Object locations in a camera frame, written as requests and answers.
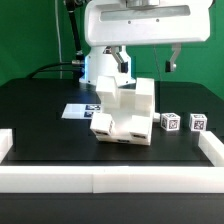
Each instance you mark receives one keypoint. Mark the white sheet with fiducial tags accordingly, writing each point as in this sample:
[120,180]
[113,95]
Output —
[80,111]

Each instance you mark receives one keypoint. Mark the white chair back part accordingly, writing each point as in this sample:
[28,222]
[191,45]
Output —
[137,101]

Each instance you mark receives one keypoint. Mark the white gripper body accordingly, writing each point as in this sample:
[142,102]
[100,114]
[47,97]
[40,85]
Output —
[142,22]

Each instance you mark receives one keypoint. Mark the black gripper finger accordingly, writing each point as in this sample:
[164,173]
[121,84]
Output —
[170,65]
[121,57]

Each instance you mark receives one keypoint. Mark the white chair seat part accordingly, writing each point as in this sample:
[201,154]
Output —
[121,129]

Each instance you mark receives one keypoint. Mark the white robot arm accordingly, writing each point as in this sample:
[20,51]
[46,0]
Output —
[100,62]

